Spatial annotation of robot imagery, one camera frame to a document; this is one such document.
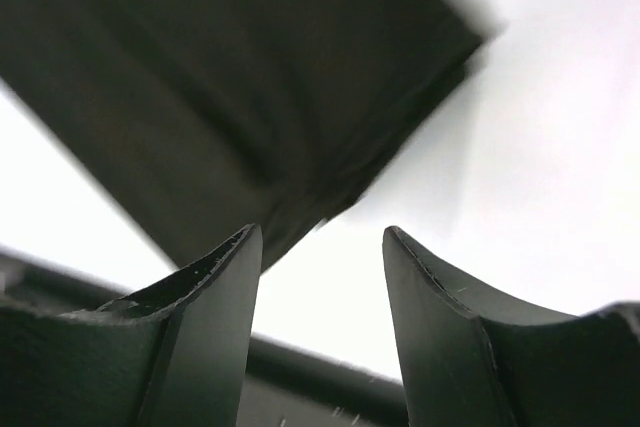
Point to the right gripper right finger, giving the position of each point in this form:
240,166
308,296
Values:
472,355

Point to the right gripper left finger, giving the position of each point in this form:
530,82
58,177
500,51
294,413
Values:
171,354

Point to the black printed t-shirt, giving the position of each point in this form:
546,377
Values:
202,116

